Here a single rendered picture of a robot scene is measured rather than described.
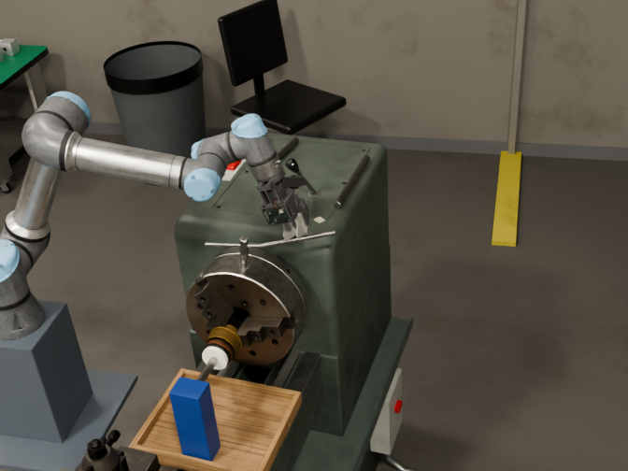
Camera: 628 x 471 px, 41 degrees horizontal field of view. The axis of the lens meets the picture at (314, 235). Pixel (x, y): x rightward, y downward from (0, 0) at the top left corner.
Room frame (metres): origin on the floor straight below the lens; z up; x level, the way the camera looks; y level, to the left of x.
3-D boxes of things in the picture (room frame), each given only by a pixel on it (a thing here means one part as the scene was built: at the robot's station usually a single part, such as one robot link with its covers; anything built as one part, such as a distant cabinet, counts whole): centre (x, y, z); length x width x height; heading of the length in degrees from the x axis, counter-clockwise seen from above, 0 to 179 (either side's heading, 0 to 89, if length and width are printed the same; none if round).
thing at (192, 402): (1.48, 0.33, 1.00); 0.08 x 0.06 x 0.23; 69
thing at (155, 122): (4.62, 0.85, 0.36); 0.58 x 0.56 x 0.71; 164
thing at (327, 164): (2.18, 0.07, 1.06); 0.59 x 0.48 x 0.39; 159
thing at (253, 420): (1.57, 0.29, 0.88); 0.36 x 0.30 x 0.04; 69
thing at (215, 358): (1.56, 0.30, 1.08); 0.13 x 0.07 x 0.07; 159
